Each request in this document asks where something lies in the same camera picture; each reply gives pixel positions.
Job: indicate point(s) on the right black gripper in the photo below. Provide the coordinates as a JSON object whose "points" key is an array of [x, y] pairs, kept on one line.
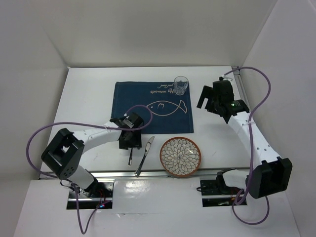
{"points": [[207, 92]]}

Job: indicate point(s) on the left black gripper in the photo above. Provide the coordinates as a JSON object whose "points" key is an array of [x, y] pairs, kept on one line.
{"points": [[136, 142]]}

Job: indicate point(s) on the silver fork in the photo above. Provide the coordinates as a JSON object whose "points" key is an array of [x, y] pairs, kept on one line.
{"points": [[130, 157]]}

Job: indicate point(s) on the clear plastic cup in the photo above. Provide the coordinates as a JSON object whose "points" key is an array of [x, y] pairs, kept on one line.
{"points": [[180, 85]]}

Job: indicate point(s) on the blue fish placemat cloth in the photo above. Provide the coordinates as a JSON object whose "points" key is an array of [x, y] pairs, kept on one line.
{"points": [[172, 113]]}

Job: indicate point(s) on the floral patterned ceramic plate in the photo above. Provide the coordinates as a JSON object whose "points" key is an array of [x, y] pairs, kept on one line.
{"points": [[180, 156]]}

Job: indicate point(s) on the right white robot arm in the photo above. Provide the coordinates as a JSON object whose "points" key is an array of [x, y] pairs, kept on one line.
{"points": [[270, 173]]}

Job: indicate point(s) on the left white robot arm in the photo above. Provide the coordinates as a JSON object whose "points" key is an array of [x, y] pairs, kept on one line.
{"points": [[65, 150]]}

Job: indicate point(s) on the silver table knife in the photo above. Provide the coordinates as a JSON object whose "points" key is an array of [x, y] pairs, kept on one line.
{"points": [[147, 148]]}

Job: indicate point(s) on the front aluminium rail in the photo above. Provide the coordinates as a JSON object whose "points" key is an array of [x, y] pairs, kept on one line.
{"points": [[155, 173]]}

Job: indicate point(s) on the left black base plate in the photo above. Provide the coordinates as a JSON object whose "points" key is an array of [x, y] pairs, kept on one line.
{"points": [[102, 197]]}

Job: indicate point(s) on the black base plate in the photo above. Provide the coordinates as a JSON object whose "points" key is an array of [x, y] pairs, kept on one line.
{"points": [[215, 196], [102, 197]]}

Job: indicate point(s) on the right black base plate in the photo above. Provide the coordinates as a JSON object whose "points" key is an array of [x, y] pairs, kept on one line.
{"points": [[215, 196]]}

